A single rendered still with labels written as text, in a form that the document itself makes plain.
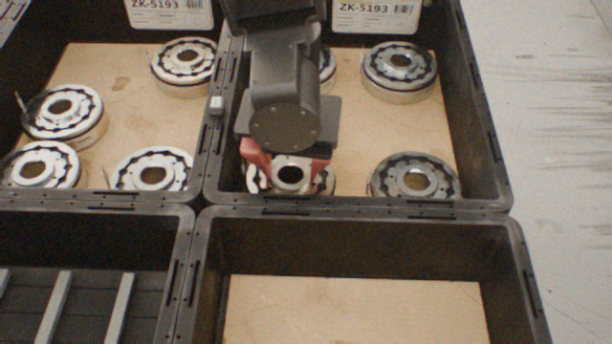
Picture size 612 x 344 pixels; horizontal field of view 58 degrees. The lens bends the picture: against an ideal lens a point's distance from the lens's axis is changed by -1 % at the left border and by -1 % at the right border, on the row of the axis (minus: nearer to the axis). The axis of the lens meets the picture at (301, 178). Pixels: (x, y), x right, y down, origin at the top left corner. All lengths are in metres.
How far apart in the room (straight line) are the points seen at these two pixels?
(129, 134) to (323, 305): 0.35
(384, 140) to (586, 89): 0.49
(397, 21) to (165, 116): 0.36
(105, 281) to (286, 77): 0.32
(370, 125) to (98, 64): 0.41
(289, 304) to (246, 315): 0.04
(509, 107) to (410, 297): 0.51
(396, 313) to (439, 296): 0.05
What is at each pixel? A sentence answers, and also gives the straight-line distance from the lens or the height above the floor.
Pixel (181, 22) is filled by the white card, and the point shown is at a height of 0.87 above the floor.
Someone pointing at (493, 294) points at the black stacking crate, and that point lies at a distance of 0.58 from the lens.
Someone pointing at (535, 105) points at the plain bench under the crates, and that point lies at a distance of 1.05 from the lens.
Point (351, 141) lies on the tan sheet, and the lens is 0.72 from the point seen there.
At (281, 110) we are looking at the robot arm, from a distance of 0.42.
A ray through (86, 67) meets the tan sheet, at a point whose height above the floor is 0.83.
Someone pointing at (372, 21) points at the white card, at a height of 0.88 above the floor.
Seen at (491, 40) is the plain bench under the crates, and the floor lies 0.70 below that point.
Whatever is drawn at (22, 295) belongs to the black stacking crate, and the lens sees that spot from 0.66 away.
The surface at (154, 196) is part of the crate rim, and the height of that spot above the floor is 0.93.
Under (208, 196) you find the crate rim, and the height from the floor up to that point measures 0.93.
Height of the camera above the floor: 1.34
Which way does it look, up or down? 50 degrees down
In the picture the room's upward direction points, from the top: straight up
